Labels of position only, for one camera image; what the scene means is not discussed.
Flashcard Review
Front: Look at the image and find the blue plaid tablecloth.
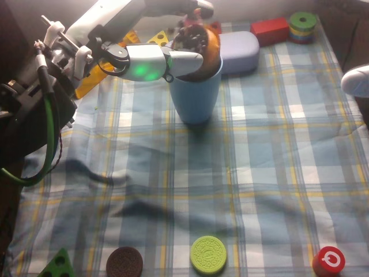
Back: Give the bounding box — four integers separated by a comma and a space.
8, 18, 369, 277

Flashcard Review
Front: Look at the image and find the green triangle block with holes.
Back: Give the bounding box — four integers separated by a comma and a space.
37, 248, 76, 277

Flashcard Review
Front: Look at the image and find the green stacking ring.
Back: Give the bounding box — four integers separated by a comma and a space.
289, 12, 317, 31

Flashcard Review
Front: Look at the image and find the red stacking ring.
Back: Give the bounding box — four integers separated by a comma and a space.
290, 37, 314, 46

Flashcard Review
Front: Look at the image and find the yellow triangle block with holes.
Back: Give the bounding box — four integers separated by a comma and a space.
146, 29, 170, 47

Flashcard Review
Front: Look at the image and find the blue plastic cup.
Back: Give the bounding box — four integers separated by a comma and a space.
168, 56, 224, 125

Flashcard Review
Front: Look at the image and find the chocolate berry cupcake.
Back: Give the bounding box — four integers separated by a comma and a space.
172, 8, 223, 82

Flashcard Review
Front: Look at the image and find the red rectangular block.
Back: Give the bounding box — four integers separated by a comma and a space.
250, 17, 290, 47

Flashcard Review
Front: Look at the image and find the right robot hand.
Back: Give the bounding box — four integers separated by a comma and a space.
341, 65, 369, 98

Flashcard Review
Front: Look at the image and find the lime green sandwich cookie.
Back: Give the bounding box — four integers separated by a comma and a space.
190, 235, 228, 275

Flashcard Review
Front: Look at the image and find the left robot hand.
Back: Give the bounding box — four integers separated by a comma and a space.
65, 0, 215, 84

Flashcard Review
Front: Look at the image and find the brown sandwich cookie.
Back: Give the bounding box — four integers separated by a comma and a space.
106, 246, 144, 277

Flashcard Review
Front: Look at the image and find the yellow stacking ring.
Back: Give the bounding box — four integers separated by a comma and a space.
289, 28, 315, 36

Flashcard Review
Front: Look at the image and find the shiny gold bar box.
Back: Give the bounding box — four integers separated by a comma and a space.
74, 28, 140, 100

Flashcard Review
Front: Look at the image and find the red cylinder block white mark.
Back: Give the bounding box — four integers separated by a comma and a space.
312, 245, 346, 276

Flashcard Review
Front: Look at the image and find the lavender oblong case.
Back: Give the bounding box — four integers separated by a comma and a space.
219, 31, 260, 75

